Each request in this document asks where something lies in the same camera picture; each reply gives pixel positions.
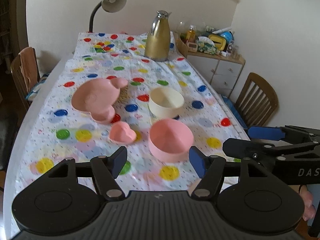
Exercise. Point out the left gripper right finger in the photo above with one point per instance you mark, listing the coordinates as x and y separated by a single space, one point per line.
214 168

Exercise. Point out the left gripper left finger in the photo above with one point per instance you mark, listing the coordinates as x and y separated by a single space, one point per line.
104 170

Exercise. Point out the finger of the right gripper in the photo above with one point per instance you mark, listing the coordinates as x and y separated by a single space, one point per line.
287 133
296 152

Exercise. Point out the pink heart dish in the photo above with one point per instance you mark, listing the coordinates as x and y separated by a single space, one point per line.
122 134

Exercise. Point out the pink bowl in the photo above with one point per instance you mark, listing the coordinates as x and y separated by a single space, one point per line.
170 140

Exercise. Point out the pink mouse-ear plate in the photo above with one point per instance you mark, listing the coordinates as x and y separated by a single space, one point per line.
96 97

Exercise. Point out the cream bowl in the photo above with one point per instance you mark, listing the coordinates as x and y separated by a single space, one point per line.
165 102

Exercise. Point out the large white plate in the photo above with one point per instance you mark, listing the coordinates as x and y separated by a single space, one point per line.
227 182

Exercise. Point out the small kitchen timer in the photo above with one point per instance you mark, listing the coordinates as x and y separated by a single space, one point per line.
192 47

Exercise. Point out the right hand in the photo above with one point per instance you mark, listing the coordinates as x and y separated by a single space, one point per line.
307 197

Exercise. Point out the right wooden chair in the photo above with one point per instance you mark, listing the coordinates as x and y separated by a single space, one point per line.
257 101

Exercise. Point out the wooden chair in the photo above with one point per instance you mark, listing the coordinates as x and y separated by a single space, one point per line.
22 88
257 101

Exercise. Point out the balloon birthday tablecloth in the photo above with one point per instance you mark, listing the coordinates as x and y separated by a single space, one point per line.
59 131

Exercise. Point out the white drawer cabinet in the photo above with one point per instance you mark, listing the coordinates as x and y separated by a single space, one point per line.
222 73

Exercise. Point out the yellow tissue box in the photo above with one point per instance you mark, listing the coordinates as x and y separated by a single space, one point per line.
219 42

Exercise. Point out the black leather chair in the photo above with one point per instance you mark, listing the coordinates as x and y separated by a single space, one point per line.
9 129

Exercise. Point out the blue globe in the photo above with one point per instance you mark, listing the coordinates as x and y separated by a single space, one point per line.
228 36

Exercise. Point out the left wooden chair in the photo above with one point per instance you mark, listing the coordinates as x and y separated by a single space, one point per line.
22 88

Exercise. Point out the orange juice bottle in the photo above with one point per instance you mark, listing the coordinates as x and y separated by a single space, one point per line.
191 34

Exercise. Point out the gold thermos jug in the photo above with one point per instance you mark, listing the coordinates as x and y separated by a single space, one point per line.
158 39

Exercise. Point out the grey desk lamp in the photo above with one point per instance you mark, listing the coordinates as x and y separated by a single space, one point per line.
110 6

